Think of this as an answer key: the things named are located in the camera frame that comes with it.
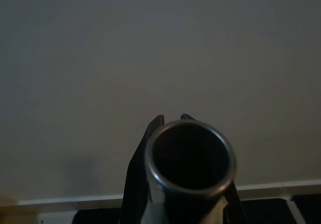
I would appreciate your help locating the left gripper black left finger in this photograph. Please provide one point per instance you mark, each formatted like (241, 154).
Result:
(136, 173)

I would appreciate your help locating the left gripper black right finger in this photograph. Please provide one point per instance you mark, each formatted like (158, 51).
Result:
(235, 209)

